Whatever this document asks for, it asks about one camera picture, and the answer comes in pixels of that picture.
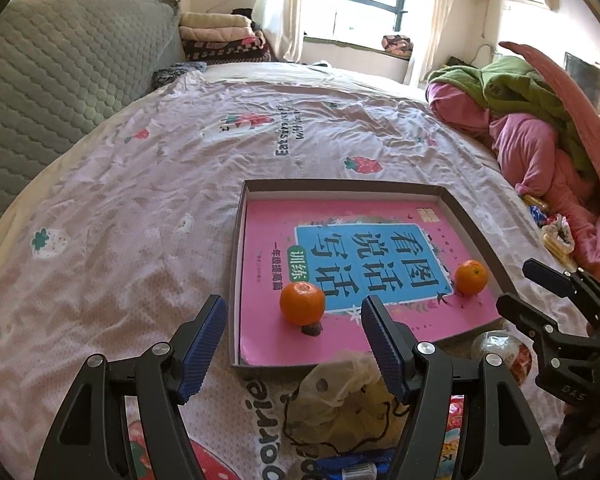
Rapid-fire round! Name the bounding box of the large orange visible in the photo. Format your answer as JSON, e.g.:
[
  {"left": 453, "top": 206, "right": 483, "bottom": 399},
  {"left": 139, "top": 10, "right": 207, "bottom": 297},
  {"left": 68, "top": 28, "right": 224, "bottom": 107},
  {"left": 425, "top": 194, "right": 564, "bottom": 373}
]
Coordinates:
[{"left": 279, "top": 281, "right": 327, "bottom": 326}]

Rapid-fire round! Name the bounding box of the green blanket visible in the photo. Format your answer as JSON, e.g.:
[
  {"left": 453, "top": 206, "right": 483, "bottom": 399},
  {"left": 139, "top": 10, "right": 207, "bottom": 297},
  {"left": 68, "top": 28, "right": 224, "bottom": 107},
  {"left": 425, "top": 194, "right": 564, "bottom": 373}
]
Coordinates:
[{"left": 426, "top": 55, "right": 600, "bottom": 181}]

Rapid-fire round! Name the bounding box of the yellow-white snack packet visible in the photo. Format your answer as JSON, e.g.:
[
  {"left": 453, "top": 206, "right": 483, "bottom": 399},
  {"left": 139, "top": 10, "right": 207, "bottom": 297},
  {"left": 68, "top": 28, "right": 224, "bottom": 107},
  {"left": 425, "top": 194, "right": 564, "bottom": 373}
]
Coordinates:
[{"left": 540, "top": 214, "right": 578, "bottom": 261}]

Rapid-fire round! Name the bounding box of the small orange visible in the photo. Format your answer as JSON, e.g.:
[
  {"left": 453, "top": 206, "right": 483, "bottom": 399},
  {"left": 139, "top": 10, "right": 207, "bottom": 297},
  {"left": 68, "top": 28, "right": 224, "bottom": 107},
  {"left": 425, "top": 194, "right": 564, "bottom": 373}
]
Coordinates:
[{"left": 454, "top": 260, "right": 489, "bottom": 296}]

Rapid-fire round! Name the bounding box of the dark framed screen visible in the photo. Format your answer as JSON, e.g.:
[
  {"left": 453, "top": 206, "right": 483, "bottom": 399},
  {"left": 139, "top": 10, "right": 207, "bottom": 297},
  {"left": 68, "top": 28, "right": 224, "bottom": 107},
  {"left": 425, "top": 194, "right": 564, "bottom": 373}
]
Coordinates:
[{"left": 564, "top": 52, "right": 600, "bottom": 136}]

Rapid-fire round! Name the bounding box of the pink workbook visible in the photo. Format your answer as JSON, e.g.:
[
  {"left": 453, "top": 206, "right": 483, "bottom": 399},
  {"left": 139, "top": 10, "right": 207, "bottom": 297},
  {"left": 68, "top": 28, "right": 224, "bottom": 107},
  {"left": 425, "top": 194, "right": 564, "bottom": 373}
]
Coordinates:
[{"left": 239, "top": 199, "right": 503, "bottom": 366}]

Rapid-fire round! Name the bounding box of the white curtain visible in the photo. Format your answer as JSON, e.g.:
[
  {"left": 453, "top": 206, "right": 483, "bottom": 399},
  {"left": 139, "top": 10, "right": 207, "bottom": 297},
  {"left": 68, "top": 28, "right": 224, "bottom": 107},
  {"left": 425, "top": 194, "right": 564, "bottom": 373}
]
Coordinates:
[
  {"left": 405, "top": 0, "right": 473, "bottom": 86},
  {"left": 252, "top": 0, "right": 316, "bottom": 63}
]

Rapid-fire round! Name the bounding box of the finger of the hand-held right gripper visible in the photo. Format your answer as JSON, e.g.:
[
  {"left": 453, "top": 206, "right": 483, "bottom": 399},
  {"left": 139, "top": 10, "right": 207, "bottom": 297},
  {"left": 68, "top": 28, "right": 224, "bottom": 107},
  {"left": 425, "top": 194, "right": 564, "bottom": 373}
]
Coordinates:
[
  {"left": 522, "top": 258, "right": 600, "bottom": 321},
  {"left": 496, "top": 292, "right": 600, "bottom": 357}
]

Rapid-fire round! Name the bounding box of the pink folded blanket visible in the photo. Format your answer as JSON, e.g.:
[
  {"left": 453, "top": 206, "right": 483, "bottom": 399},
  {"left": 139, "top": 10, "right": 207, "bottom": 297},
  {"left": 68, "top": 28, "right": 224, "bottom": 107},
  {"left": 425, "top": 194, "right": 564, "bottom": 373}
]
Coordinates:
[{"left": 180, "top": 25, "right": 262, "bottom": 42}]

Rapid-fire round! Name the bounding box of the translucent drawstring plastic bag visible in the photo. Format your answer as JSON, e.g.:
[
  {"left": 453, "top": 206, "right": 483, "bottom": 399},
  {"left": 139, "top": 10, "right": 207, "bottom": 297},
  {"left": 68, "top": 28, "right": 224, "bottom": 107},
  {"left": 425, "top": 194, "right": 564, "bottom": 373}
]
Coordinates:
[{"left": 282, "top": 350, "right": 411, "bottom": 458}]

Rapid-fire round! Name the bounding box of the floral cushion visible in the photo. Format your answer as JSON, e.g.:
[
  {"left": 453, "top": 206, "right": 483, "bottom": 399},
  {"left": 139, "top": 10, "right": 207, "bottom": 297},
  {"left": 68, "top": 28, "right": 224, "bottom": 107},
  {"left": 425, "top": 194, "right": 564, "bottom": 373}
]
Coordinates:
[{"left": 381, "top": 34, "right": 414, "bottom": 56}]

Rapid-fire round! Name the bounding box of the blue snack packet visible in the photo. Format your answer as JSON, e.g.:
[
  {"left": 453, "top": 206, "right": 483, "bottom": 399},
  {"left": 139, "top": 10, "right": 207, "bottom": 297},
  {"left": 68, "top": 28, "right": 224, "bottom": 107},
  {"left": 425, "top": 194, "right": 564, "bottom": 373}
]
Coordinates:
[{"left": 300, "top": 452, "right": 396, "bottom": 480}]

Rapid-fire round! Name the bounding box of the cream folded blanket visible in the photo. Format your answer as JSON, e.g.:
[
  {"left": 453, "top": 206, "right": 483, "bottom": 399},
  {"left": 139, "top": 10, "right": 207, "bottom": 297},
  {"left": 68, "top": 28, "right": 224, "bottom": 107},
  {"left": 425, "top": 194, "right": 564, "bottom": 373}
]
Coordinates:
[{"left": 180, "top": 12, "right": 251, "bottom": 29}]

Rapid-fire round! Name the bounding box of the grey cardboard box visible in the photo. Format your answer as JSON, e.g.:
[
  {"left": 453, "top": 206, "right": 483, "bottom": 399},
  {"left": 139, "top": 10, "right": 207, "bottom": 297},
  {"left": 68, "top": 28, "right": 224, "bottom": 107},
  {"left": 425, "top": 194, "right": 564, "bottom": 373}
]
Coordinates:
[{"left": 228, "top": 179, "right": 518, "bottom": 370}]

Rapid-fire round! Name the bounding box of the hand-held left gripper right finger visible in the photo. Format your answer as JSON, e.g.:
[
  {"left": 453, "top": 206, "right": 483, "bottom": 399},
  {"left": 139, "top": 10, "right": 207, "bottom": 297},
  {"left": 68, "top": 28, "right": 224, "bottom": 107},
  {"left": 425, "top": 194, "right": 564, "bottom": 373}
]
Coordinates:
[{"left": 360, "top": 295, "right": 553, "bottom": 480}]

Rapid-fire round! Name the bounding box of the dark cloth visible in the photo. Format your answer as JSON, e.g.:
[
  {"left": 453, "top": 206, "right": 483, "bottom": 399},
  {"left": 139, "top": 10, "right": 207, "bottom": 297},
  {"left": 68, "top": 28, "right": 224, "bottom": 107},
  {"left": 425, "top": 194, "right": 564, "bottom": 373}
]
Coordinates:
[{"left": 152, "top": 61, "right": 208, "bottom": 88}]

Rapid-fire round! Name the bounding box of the small orange-blue snack packet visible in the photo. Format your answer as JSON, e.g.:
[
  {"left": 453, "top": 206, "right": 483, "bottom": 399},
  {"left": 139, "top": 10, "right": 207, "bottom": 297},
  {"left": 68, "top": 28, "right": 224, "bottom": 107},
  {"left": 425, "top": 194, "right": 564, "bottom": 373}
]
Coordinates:
[{"left": 522, "top": 192, "right": 551, "bottom": 226}]

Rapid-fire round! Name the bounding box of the red plastic-wrapped package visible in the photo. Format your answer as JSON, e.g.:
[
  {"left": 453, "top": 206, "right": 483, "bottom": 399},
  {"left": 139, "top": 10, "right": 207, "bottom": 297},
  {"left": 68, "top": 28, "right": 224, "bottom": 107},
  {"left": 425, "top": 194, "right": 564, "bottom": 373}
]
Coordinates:
[{"left": 470, "top": 331, "right": 533, "bottom": 386}]

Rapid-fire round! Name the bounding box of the dark patterned folded blanket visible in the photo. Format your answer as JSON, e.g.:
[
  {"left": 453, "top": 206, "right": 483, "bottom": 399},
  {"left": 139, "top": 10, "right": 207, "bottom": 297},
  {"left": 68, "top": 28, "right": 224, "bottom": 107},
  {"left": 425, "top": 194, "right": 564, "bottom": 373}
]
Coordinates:
[{"left": 182, "top": 35, "right": 272, "bottom": 64}]

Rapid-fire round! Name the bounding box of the egg-shaped toy package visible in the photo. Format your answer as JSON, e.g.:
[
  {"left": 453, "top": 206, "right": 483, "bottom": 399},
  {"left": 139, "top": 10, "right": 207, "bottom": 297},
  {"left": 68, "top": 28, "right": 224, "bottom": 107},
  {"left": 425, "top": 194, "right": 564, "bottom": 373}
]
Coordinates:
[{"left": 445, "top": 395, "right": 470, "bottom": 466}]

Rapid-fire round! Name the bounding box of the pink pillow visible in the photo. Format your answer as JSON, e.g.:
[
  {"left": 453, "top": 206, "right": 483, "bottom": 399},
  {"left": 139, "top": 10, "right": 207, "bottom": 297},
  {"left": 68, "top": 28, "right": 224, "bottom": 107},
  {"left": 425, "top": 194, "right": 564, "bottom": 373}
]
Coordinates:
[{"left": 499, "top": 40, "right": 600, "bottom": 211}]

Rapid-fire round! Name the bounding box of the grey quilted headboard cover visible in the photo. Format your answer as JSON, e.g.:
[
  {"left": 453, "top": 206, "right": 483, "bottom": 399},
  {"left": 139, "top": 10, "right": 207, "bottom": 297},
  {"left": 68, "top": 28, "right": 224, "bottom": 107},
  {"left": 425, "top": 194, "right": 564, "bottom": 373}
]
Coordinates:
[{"left": 0, "top": 0, "right": 186, "bottom": 256}]

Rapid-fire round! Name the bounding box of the pink quilt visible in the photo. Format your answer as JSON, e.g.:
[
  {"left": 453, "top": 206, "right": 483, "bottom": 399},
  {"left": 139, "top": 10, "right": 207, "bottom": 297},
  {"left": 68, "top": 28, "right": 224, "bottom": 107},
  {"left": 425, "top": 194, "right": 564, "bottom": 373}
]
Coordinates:
[{"left": 427, "top": 82, "right": 600, "bottom": 281}]

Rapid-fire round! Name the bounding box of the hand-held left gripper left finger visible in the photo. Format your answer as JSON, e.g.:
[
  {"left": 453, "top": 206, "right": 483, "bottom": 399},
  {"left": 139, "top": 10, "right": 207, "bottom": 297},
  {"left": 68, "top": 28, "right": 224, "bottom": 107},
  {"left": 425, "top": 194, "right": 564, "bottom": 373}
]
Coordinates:
[{"left": 32, "top": 294, "right": 228, "bottom": 480}]

